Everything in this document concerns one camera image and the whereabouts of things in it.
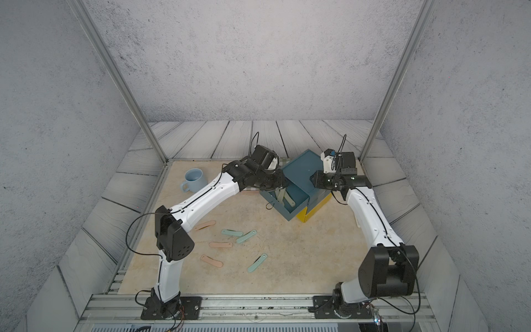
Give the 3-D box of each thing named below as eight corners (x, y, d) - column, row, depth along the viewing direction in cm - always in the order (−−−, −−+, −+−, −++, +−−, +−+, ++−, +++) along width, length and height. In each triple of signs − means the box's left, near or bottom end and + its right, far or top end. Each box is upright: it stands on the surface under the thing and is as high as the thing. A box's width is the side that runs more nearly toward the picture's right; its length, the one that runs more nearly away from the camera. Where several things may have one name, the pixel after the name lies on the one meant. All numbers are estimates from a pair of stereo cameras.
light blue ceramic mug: (185, 194, 108) (179, 184, 101) (190, 178, 115) (185, 167, 108) (204, 194, 108) (199, 183, 101) (208, 178, 115) (204, 167, 108)
